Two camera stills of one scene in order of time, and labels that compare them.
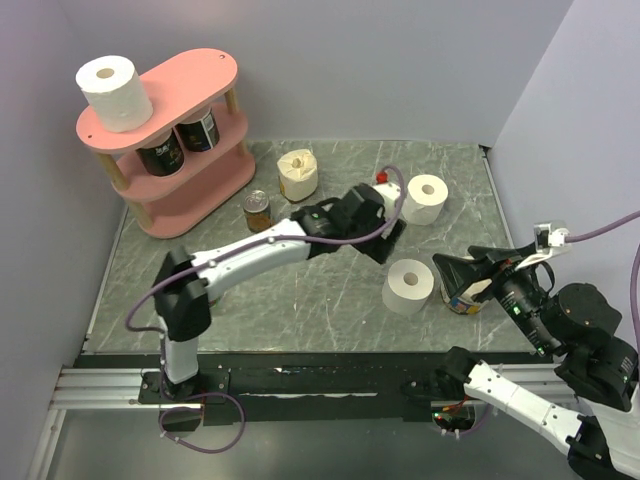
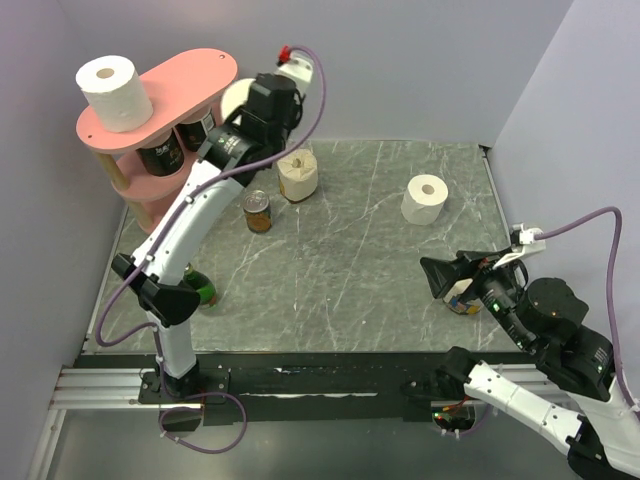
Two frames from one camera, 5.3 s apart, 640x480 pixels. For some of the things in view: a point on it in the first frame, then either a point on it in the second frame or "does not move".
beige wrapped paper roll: x=298 y=175 does not move
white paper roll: x=407 y=287 -> x=235 y=95
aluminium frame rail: x=89 y=388 does not move
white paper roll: x=116 y=94 does not move
